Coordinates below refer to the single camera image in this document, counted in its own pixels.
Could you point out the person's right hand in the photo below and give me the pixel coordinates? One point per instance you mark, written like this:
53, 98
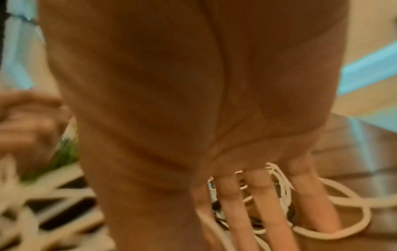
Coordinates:
186, 85

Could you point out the person's left hand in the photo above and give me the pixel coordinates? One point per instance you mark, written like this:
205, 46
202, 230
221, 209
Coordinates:
28, 122

